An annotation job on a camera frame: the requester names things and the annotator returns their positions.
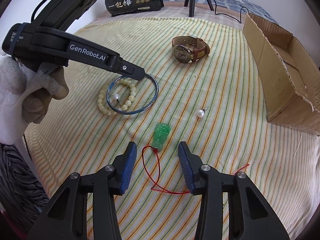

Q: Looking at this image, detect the dark blue thin bangle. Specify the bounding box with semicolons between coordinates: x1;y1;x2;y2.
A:
105;74;159;115

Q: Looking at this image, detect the green jade pendant red cord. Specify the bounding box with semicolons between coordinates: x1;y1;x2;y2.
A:
141;122;251;196

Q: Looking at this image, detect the white gloved left hand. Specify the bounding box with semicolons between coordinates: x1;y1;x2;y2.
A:
1;55;69;145

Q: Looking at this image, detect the pearl stud earring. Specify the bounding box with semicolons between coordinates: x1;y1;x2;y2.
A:
113;94;122;105
196;106;209;118

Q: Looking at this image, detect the brown leather wristwatch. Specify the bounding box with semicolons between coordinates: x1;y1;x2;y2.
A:
171;36;210;63

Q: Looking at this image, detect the beige plaid blanket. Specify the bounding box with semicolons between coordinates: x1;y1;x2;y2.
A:
91;2;247;30

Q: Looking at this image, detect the yellow striped cloth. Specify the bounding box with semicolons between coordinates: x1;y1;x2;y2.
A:
25;17;319;239

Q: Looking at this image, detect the blue patterned bed sheet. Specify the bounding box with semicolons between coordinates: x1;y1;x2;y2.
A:
163;0;277;23

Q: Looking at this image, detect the open cardboard box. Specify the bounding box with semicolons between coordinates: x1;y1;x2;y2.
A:
243;13;320;135

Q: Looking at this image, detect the cream bead bracelet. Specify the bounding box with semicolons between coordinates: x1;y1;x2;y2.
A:
97;78;138;117

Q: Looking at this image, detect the black power cable with remote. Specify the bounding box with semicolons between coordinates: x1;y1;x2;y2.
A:
197;0;251;25

